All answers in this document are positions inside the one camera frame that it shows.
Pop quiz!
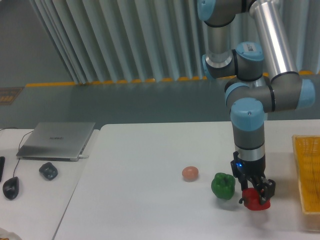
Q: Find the silver laptop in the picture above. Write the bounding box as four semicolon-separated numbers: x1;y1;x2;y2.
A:
16;122;95;162

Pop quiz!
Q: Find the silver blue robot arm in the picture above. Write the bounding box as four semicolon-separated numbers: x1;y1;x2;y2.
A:
197;0;316;206

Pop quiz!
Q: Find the red bell pepper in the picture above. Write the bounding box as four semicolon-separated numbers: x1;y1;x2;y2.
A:
244;187;271;211

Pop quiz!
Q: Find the black mouse cable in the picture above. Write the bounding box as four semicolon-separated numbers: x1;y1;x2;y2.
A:
0;126;36;179

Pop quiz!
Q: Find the yellow wicker basket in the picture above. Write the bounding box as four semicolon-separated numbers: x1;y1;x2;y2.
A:
292;135;320;215

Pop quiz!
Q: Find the black keyboard edge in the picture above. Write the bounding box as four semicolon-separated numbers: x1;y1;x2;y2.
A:
0;156;6;182

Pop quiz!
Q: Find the black computer mouse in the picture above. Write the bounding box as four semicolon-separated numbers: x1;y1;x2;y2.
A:
2;176;20;200

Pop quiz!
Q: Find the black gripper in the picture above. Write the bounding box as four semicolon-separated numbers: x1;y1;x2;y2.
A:
230;151;276;205

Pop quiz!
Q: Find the green bell pepper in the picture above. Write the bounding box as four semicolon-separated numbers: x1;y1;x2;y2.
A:
211;172;236;200

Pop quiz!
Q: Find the dark grey small case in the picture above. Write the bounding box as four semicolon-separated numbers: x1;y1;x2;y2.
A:
39;162;58;181

